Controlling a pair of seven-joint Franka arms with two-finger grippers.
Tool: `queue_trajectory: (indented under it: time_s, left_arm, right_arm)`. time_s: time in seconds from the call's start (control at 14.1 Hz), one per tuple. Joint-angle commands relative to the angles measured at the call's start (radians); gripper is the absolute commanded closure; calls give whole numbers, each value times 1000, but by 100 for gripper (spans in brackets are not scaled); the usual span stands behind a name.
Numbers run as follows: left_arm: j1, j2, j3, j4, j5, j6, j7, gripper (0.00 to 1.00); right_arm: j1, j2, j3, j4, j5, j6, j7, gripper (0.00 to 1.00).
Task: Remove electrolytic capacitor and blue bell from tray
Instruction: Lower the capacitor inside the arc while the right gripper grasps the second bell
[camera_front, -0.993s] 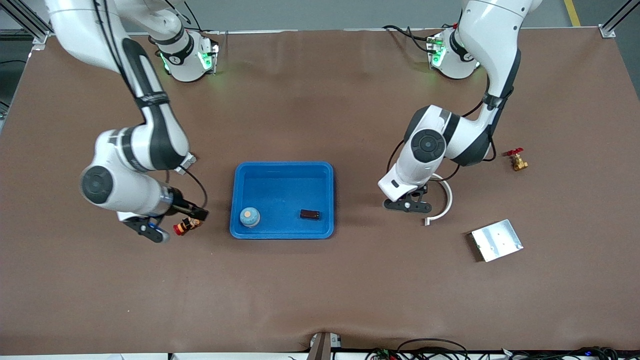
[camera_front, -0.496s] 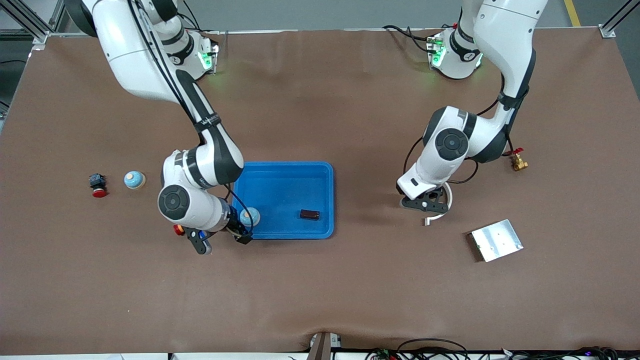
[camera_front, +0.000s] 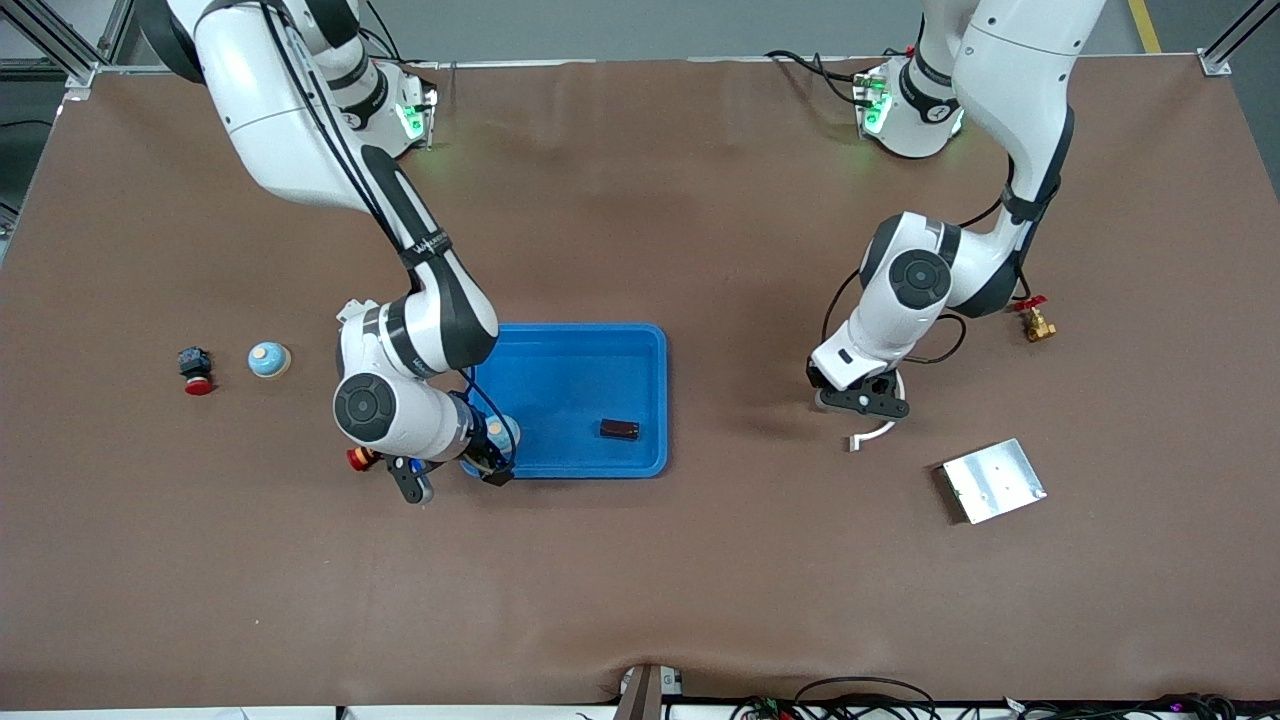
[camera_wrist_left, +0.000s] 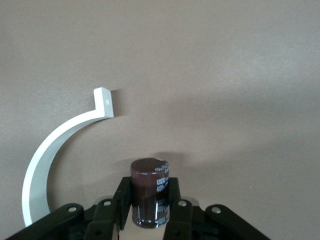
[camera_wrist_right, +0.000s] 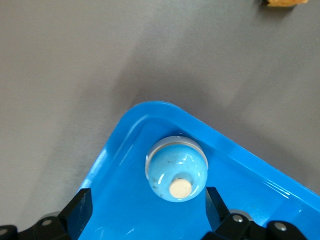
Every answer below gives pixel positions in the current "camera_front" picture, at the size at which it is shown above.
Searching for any brass valve red handle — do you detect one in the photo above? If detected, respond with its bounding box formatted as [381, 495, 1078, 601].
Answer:
[1015, 295, 1058, 344]

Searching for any black cable at arm base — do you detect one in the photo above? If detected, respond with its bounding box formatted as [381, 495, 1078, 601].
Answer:
[765, 48, 871, 106]
[365, 0, 441, 73]

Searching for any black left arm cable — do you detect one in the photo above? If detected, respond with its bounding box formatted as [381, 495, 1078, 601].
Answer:
[820, 150, 1036, 366]

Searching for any grey metal table bracket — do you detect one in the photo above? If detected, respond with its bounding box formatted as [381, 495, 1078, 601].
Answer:
[613, 663, 686, 720]

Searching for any silver metal plate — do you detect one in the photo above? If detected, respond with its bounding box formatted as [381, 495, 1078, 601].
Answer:
[940, 438, 1048, 525]

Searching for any white curved pipe bracket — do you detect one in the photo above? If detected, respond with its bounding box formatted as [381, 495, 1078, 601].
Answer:
[848, 368, 907, 453]

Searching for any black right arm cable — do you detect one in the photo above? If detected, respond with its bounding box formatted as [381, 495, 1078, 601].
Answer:
[258, 0, 517, 471]

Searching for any aluminium frame post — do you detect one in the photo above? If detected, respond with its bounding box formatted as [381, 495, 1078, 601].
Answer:
[1198, 0, 1280, 77]
[0, 0, 136, 89]

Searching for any blue red push button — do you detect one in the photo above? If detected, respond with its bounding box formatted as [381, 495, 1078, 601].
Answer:
[177, 346, 215, 396]

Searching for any green lit base connector box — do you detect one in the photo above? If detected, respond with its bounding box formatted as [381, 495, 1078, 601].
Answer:
[395, 85, 439, 151]
[853, 62, 893, 137]

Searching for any blue plastic tray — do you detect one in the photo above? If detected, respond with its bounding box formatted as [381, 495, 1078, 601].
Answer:
[459, 322, 669, 479]

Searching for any black cable bundle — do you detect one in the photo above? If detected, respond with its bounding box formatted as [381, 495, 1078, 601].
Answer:
[730, 677, 1241, 720]

